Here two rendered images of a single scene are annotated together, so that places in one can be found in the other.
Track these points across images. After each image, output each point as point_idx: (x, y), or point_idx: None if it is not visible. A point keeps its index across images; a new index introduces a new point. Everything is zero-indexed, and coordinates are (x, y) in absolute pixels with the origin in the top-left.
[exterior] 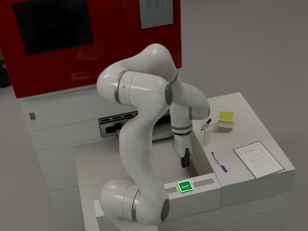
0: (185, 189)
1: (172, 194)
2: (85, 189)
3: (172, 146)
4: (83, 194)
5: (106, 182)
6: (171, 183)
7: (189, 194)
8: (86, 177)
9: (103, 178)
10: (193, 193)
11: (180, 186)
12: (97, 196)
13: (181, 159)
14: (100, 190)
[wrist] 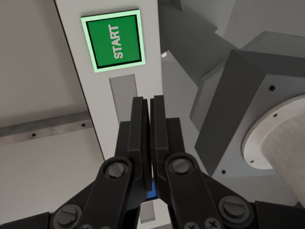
0: (132, 42)
1: (144, 91)
2: (42, 207)
3: None
4: (56, 206)
5: (19, 182)
6: (88, 92)
7: (157, 30)
8: (7, 211)
9: (5, 188)
10: (154, 11)
11: (114, 62)
12: (62, 188)
13: (151, 190)
14: (46, 187)
